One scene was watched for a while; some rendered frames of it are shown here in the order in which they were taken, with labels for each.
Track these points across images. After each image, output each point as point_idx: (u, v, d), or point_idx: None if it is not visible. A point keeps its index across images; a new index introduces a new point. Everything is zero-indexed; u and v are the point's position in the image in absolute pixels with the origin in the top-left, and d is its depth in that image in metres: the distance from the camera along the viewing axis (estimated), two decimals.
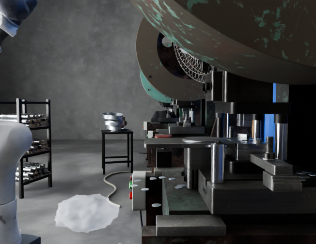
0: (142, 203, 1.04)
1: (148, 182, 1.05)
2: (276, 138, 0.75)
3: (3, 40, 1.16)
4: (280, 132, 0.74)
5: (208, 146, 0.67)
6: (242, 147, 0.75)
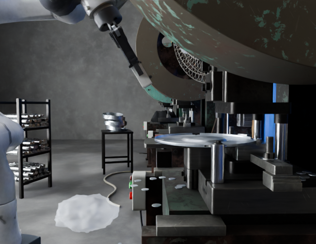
0: (142, 203, 1.04)
1: (148, 182, 1.05)
2: (276, 138, 0.75)
3: None
4: (280, 132, 0.74)
5: (208, 146, 0.67)
6: (242, 147, 0.75)
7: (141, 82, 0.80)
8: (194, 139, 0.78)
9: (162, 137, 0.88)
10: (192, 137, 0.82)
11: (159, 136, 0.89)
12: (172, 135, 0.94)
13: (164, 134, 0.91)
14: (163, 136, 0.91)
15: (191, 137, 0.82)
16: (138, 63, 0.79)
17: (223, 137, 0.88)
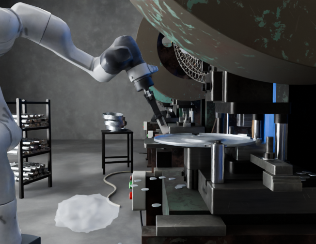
0: (142, 203, 1.04)
1: (148, 182, 1.05)
2: (276, 138, 0.75)
3: None
4: (280, 132, 0.74)
5: (208, 146, 0.67)
6: (242, 147, 0.75)
7: (162, 129, 1.15)
8: (221, 139, 0.79)
9: (190, 145, 0.71)
10: (205, 139, 0.79)
11: (185, 144, 0.69)
12: (164, 143, 0.74)
13: (176, 143, 0.71)
14: (176, 145, 0.71)
15: (208, 139, 0.79)
16: (162, 116, 1.14)
17: (182, 137, 0.89)
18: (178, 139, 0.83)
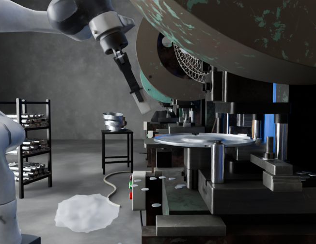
0: (142, 203, 1.04)
1: (148, 182, 1.05)
2: (276, 138, 0.75)
3: None
4: (280, 132, 0.74)
5: (208, 146, 0.67)
6: (242, 147, 0.75)
7: (140, 108, 0.81)
8: (212, 136, 0.87)
9: (249, 142, 0.77)
10: (214, 137, 0.83)
11: (255, 141, 0.76)
12: (244, 145, 0.71)
13: (252, 141, 0.74)
14: (252, 144, 0.74)
15: (215, 137, 0.83)
16: (140, 89, 0.80)
17: (181, 142, 0.77)
18: (207, 143, 0.75)
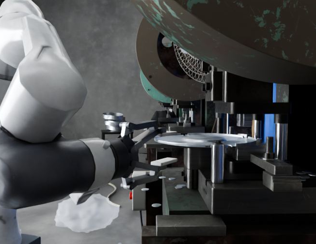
0: (142, 203, 1.04)
1: (148, 182, 1.05)
2: (276, 138, 0.75)
3: (118, 177, 0.53)
4: (280, 132, 0.74)
5: (209, 147, 0.66)
6: (242, 147, 0.75)
7: (171, 159, 0.67)
8: (184, 137, 0.84)
9: (201, 135, 0.95)
10: (198, 136, 0.86)
11: (203, 133, 0.97)
12: (224, 135, 0.94)
13: (211, 133, 0.96)
14: (211, 135, 0.96)
15: (196, 136, 0.86)
16: None
17: (232, 142, 0.77)
18: (226, 138, 0.85)
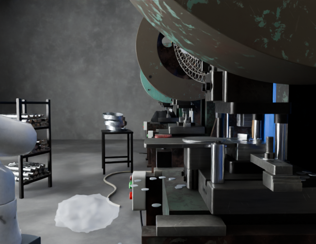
0: (142, 203, 1.04)
1: (148, 182, 1.05)
2: (276, 138, 0.75)
3: None
4: (280, 132, 0.74)
5: (208, 146, 0.67)
6: (242, 147, 0.75)
7: None
8: None
9: None
10: None
11: None
12: None
13: None
14: None
15: None
16: None
17: None
18: None
